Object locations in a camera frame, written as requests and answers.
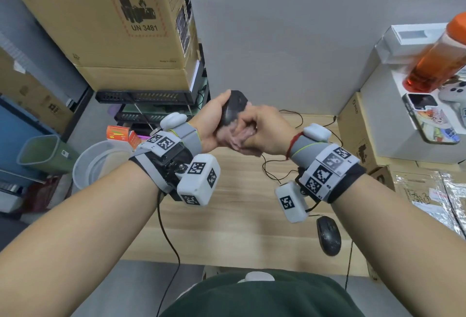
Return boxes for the pink fluffy wiping cloth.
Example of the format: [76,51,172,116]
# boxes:
[215,123,264,157]

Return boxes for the white left wrist puck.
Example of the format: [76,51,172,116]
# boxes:
[160,112,188,132]

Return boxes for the white right wrist puck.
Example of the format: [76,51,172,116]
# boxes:
[302,123,333,143]

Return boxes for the person's right forearm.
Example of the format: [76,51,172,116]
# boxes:
[330,173,466,317]

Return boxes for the black computer mouse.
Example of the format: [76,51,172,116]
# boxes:
[316,216,343,257]
[220,90,250,128]

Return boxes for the phone with colourful case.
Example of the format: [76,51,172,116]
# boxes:
[402,93,461,145]

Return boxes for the large white box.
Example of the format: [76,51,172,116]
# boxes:
[360,64,466,165]

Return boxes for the orange box with green print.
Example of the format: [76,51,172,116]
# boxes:
[106,125,131,142]

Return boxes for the left wrist camera rig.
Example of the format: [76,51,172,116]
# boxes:
[128,131,222,207]

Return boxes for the person's right hand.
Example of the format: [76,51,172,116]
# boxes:
[232,105,303,157]

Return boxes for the person's left forearm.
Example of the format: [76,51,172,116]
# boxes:
[0,162,161,317]

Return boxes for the person's dark shirt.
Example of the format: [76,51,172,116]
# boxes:
[158,269,366,317]

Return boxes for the orange bottle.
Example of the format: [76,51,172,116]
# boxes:
[403,12,466,93]

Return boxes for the white wrist puck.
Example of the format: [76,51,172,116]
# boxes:
[160,112,188,132]
[302,123,333,143]

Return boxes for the grey right wrist sleeve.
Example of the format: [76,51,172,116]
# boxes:
[290,135,322,167]

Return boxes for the grey wrist sleeve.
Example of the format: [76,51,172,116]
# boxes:
[171,122,203,155]
[290,135,322,167]

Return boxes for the large stamped cardboard box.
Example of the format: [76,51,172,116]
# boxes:
[1,0,200,70]

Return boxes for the cardboard box with small prints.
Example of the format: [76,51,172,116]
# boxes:
[0,47,75,136]

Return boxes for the person's left hand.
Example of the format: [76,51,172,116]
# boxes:
[189,89,234,154]

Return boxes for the white rounded device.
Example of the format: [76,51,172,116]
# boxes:
[438,74,466,128]

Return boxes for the dark grey padded seat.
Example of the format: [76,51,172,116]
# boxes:
[0,215,26,252]

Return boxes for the black rig cable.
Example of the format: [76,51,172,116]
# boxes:
[344,242,354,290]
[156,191,182,317]

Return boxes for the plain cardboard box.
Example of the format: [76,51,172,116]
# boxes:
[76,49,201,92]

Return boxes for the lettered brown cardboard box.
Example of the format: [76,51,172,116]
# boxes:
[366,261,382,281]

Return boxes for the cardboard box with black logo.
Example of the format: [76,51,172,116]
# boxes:
[367,166,466,238]

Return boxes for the grey left wrist sleeve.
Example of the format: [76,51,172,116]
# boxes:
[171,122,203,155]

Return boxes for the person's beige trousers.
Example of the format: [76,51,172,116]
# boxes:
[178,282,206,303]

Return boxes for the clear plastic basin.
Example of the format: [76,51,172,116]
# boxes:
[72,140,134,192]

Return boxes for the grey slatted panel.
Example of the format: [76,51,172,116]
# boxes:
[0,180,26,197]

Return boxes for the dark red bag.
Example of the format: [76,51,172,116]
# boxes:
[25,174,63,213]

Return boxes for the blue panel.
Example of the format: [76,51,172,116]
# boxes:
[0,96,61,179]

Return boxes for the small stamped cardboard box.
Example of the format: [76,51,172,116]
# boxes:
[337,91,394,174]

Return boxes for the black left rig cable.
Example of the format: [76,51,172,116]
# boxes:
[156,191,182,317]

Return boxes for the black stacked tray rack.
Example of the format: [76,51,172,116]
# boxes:
[95,58,211,136]

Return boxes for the small white boxes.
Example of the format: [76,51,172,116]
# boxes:
[375,23,452,65]

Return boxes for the white chest device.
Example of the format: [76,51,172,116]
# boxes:
[237,271,276,284]

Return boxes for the green trash bin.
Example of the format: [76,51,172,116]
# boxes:
[16,135,80,175]

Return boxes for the black right rig cable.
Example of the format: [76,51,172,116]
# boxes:
[344,242,354,290]

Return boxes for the red string bracelet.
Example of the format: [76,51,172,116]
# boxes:
[285,131,305,161]

